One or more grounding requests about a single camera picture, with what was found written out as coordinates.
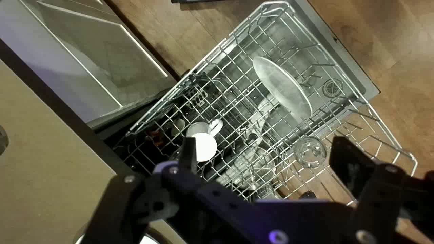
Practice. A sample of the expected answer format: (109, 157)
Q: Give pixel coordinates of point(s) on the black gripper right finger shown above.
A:
(353, 163)

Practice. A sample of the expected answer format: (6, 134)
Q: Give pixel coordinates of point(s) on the white lower cabinet with doors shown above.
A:
(90, 59)

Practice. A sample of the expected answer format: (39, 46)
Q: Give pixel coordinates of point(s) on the grey dishwasher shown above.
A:
(334, 49)

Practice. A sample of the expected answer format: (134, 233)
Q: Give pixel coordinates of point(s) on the clear drinking glass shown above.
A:
(310, 152)

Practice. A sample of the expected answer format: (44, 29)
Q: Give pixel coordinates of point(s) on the white mug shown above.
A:
(204, 144)

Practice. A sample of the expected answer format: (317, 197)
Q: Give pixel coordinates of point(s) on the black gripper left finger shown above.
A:
(188, 153)

